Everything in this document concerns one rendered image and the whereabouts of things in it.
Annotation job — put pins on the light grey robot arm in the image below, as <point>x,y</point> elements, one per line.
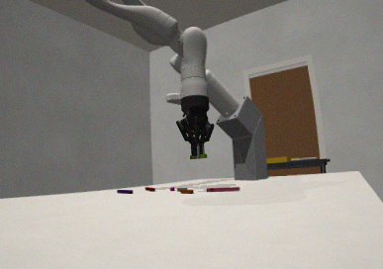
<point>157,28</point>

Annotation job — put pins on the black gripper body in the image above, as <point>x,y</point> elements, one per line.
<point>193,106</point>

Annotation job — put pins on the pink rod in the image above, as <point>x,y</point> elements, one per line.
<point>223,189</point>

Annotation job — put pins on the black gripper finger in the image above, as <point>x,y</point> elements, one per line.
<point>205,134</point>
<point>185,131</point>

